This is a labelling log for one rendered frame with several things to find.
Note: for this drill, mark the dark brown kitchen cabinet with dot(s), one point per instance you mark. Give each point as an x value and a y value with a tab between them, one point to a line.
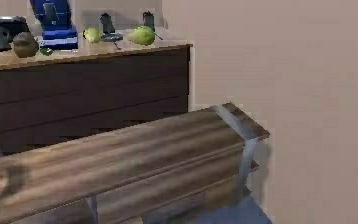
87	86

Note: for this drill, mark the large green pear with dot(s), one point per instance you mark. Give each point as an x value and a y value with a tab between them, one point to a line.
142	35

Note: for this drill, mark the dark grey spatula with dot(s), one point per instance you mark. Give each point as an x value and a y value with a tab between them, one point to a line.
112	37

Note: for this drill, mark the small green apple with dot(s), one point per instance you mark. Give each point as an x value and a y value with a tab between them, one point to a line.
92	34

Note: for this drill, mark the small green lettuce leaf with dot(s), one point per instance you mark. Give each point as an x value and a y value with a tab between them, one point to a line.
46	51

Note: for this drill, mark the blue coffee machine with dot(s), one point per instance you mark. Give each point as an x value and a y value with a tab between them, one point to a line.
55	23

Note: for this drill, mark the brown potato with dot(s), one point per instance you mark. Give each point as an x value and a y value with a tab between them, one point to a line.
25	45

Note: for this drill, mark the black toaster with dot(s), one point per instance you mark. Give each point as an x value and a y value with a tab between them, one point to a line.
2	31

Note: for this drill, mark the wooden shelf with metal frame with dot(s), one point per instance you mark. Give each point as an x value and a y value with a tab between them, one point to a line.
127	156

